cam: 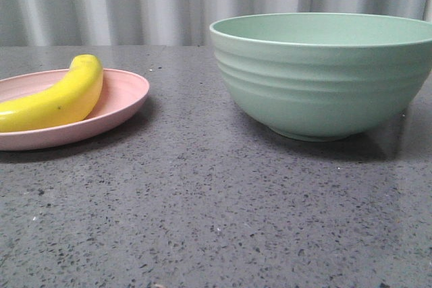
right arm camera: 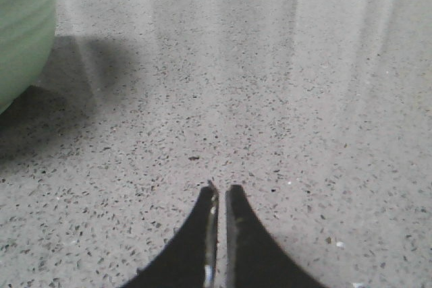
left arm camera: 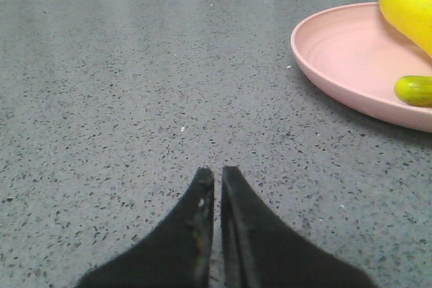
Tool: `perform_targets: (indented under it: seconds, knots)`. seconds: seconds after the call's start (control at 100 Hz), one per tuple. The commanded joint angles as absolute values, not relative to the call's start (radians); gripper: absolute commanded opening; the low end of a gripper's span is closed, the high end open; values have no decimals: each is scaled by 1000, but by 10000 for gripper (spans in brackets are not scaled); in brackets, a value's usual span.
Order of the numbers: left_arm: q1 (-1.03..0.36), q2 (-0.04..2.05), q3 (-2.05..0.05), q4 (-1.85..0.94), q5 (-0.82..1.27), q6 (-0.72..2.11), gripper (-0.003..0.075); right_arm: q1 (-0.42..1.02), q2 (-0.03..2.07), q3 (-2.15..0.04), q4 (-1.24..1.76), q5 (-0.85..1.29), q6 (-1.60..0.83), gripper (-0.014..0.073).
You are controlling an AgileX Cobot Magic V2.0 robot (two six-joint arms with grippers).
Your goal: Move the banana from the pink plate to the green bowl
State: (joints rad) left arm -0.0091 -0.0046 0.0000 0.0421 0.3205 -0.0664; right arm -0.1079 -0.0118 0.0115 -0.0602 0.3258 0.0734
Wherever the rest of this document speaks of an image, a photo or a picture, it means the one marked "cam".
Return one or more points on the yellow banana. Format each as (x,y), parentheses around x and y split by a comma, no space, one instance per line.
(69,100)

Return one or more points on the pink plate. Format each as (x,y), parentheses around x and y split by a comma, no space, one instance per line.
(122,95)

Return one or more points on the green ribbed bowl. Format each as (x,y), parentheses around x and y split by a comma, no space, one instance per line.
(322,76)

